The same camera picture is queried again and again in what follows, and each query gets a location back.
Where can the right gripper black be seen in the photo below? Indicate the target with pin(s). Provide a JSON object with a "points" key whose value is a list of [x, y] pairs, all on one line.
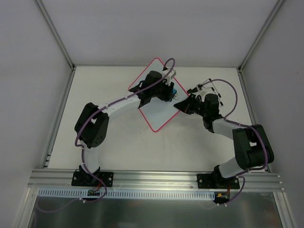
{"points": [[193, 106]]}

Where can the aluminium corner post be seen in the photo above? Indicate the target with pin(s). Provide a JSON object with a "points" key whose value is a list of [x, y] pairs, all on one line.
{"points": [[270, 18], [46, 16]]}

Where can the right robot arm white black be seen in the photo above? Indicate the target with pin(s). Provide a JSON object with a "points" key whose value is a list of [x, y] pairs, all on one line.
{"points": [[252, 148]]}

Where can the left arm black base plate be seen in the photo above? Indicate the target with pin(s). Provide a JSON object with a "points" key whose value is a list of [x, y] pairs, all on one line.
{"points": [[107, 178]]}

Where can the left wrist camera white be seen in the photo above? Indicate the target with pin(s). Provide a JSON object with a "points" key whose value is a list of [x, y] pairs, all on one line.
{"points": [[168, 75]]}

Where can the aluminium mounting rail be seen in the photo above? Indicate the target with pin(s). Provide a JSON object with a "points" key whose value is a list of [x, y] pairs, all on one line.
{"points": [[154, 180]]}

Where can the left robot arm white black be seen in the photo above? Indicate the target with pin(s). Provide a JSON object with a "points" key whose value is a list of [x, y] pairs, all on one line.
{"points": [[91, 127]]}

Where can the wire whiteboard stand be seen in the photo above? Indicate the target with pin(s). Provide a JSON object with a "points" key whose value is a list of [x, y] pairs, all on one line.
{"points": [[210, 88]]}

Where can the left aluminium corner post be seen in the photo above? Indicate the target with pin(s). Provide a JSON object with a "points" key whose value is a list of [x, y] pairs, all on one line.
{"points": [[46, 16]]}

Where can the white slotted cable duct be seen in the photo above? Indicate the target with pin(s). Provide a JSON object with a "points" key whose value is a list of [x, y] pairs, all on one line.
{"points": [[127, 194]]}

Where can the right aluminium corner post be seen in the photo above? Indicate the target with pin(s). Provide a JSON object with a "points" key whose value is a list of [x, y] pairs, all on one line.
{"points": [[270, 18]]}

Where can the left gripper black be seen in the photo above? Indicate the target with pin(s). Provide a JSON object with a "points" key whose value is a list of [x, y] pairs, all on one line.
{"points": [[165, 90]]}

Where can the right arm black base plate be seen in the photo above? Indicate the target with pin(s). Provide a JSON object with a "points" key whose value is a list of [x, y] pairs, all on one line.
{"points": [[209, 181]]}

